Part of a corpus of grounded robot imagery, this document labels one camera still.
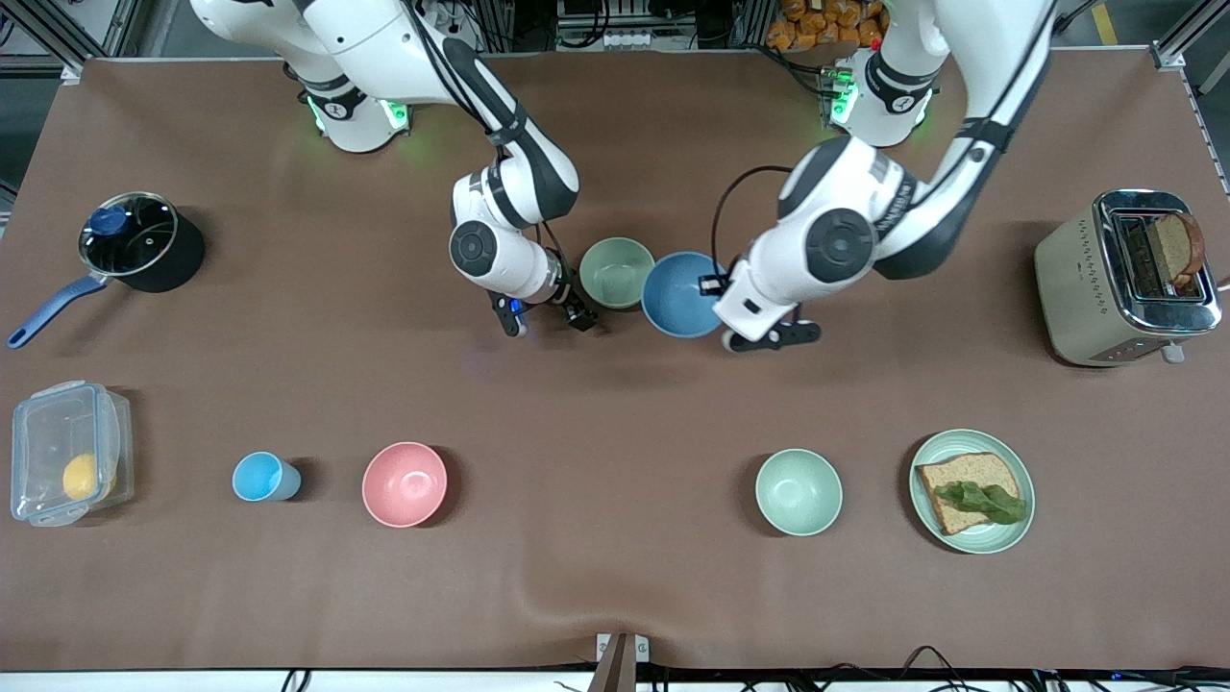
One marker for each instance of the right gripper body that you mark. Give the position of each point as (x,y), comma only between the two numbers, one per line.
(571,307)

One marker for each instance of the blue bowl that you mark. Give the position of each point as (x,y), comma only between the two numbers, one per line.
(677,298)

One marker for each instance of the sage green bowl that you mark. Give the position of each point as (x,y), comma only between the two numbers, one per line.
(615,274)

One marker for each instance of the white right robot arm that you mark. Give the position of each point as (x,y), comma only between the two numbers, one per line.
(509,202)

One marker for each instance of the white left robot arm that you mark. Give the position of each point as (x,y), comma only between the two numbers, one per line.
(836,240)

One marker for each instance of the pale mint green bowl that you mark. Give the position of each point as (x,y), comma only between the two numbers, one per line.
(799,492)

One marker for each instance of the pink bowl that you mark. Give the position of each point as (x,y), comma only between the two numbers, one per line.
(404,485)

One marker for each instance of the white power strip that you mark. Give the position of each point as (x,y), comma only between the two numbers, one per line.
(632,39)

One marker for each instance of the brown bread slice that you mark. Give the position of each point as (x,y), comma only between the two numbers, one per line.
(966,471)

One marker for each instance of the orange snack bag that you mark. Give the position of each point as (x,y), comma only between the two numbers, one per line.
(817,24)

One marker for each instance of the green lettuce leaf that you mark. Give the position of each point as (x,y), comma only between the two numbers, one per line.
(985,502)

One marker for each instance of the pale green plate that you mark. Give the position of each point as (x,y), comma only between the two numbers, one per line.
(971,540)

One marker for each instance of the beige chrome toaster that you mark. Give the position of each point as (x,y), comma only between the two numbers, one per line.
(1076,288)

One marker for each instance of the light blue cup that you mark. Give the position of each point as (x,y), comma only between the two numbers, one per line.
(258,477)

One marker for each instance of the brown toast slice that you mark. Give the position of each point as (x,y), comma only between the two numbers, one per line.
(1177,245)

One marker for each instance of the glass lid with blue knob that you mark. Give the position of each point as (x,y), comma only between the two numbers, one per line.
(135,240)

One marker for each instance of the yellow lemon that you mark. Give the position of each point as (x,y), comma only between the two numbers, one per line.
(82,478)

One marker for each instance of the clear plastic lidded container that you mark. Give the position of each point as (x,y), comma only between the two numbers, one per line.
(43,432)

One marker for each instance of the metal table edge bracket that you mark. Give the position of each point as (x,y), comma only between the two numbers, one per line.
(620,658)

